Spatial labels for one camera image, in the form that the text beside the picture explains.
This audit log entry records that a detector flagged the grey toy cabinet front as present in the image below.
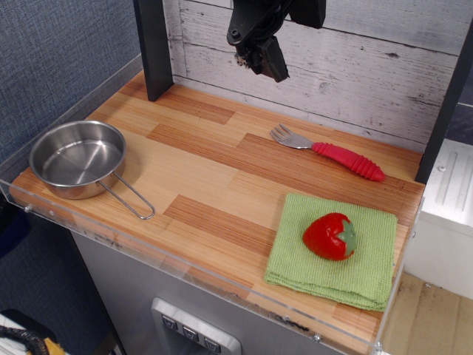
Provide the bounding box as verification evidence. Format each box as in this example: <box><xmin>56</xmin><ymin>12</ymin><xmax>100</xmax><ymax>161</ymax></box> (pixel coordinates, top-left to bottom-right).
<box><xmin>73</xmin><ymin>233</ymin><xmax>377</xmax><ymax>354</ymax></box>

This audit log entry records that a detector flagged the small stainless steel pot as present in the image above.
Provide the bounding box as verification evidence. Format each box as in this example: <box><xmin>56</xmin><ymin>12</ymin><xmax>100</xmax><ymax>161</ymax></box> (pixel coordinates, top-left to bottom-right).
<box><xmin>29</xmin><ymin>120</ymin><xmax>155</xmax><ymax>220</ymax></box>

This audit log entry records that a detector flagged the yellow black object bottom left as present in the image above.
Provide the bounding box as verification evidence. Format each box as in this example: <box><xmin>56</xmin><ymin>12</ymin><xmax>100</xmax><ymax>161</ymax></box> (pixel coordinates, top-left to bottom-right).
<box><xmin>1</xmin><ymin>325</ymin><xmax>67</xmax><ymax>355</ymax></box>

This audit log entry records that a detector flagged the clear acrylic table guard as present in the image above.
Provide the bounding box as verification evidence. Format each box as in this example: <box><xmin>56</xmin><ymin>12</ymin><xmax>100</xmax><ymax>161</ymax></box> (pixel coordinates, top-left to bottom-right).
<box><xmin>1</xmin><ymin>60</ymin><xmax>423</xmax><ymax>342</ymax></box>

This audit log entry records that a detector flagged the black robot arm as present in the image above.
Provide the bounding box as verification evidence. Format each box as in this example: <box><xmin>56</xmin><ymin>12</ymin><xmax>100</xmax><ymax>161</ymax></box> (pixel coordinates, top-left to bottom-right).
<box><xmin>227</xmin><ymin>0</ymin><xmax>327</xmax><ymax>83</ymax></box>

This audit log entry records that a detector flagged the black right vertical post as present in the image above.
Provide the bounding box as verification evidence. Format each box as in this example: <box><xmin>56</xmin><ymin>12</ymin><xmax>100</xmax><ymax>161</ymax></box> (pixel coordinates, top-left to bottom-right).
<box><xmin>415</xmin><ymin>24</ymin><xmax>472</xmax><ymax>184</ymax></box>

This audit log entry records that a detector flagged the silver button control panel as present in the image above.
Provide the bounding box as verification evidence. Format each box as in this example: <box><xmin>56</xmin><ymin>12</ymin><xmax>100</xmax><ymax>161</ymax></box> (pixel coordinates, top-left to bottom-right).
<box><xmin>151</xmin><ymin>297</ymin><xmax>242</xmax><ymax>354</ymax></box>

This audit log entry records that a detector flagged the red toy strawberry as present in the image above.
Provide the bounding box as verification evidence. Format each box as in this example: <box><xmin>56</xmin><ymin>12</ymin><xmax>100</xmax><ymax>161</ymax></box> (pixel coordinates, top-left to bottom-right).
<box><xmin>302</xmin><ymin>212</ymin><xmax>358</xmax><ymax>261</ymax></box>

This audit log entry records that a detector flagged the green folded cloth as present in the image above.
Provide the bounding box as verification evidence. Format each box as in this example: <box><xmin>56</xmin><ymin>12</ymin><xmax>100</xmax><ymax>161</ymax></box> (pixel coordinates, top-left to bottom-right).
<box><xmin>265</xmin><ymin>194</ymin><xmax>398</xmax><ymax>311</ymax></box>

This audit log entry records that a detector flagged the white side cabinet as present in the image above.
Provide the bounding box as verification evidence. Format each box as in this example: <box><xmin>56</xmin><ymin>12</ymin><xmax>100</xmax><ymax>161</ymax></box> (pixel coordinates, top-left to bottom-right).
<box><xmin>404</xmin><ymin>139</ymin><xmax>472</xmax><ymax>299</ymax></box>

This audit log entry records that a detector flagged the fork with red handle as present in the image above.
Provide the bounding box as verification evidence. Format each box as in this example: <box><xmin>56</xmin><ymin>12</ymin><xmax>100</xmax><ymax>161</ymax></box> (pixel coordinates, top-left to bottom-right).
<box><xmin>270</xmin><ymin>124</ymin><xmax>385</xmax><ymax>182</ymax></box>

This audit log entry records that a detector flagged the black left vertical post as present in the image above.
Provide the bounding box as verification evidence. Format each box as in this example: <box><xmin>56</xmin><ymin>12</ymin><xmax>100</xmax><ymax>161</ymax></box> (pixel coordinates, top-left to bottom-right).
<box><xmin>133</xmin><ymin>0</ymin><xmax>174</xmax><ymax>101</ymax></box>

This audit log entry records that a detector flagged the black vertical post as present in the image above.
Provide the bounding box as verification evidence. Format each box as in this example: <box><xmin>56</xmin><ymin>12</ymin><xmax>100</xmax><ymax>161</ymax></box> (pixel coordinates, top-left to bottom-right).
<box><xmin>415</xmin><ymin>24</ymin><xmax>472</xmax><ymax>184</ymax></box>
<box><xmin>133</xmin><ymin>0</ymin><xmax>174</xmax><ymax>101</ymax></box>

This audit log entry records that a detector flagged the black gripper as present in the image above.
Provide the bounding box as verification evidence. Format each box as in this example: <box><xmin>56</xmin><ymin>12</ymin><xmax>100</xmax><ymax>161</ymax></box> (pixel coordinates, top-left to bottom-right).
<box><xmin>227</xmin><ymin>0</ymin><xmax>289</xmax><ymax>82</ymax></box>

